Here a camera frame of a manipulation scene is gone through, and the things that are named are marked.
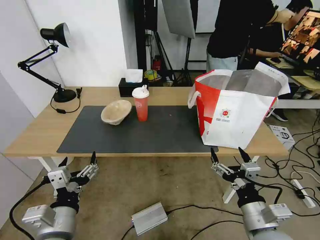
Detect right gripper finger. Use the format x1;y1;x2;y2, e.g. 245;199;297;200
239;147;260;178
211;147;232;177

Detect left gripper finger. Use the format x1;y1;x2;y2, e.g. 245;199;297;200
77;151;99;181
47;157;72;192

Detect red and white takeout bag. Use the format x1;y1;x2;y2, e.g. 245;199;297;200
187;62;290;150

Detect white cardboard box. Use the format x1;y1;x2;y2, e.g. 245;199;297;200
269;124;296;150

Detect white power strip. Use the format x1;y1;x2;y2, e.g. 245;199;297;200
291;179;316;208

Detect black shoe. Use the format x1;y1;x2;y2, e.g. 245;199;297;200
271;109;289;122

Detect beige paper bowl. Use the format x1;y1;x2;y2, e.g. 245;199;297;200
101;100;132;126

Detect black desk mat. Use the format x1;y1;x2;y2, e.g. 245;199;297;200
57;105;219;153

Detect silver power supply box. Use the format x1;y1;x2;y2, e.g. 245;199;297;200
131;202;168;236

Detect red cup with white lid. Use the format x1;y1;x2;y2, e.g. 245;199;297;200
132;85;150;122

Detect black tissue box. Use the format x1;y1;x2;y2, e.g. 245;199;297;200
119;78;149;97

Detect white tissue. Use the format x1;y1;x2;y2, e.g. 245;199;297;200
125;69;143;83

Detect wooden side desk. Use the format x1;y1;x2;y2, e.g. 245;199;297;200
265;57;320;109

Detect yellow tape roll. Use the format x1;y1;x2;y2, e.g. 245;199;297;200
144;70;158;81

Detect black tripod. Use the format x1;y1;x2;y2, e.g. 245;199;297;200
175;37;198;87

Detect black light stand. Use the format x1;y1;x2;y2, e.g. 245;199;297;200
144;0;177;87

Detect black desk lamp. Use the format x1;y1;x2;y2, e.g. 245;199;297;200
17;22;77;103

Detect person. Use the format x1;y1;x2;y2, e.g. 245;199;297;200
206;0;312;73

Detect computer monitor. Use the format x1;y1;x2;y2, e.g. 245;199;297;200
279;9;320;68

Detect grey softbox panel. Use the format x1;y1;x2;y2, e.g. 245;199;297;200
161;0;196;39

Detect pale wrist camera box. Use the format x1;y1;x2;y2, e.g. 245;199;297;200
68;182;82;193
231;179;247;189

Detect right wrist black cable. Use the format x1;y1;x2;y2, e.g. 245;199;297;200
246;178;283;208

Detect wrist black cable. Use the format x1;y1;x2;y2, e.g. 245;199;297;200
9;176;54;237
246;178;283;208

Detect black floor cable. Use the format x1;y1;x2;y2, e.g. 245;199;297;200
166;205;242;216

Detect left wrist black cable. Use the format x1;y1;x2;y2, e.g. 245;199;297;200
9;176;54;237

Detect white floor cable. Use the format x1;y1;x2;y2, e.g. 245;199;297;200
291;170;320;181

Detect tangled black floor cables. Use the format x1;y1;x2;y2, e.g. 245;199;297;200
265;122;320;180

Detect black lamp cable with switch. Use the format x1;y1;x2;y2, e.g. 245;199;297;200
50;87;83;115

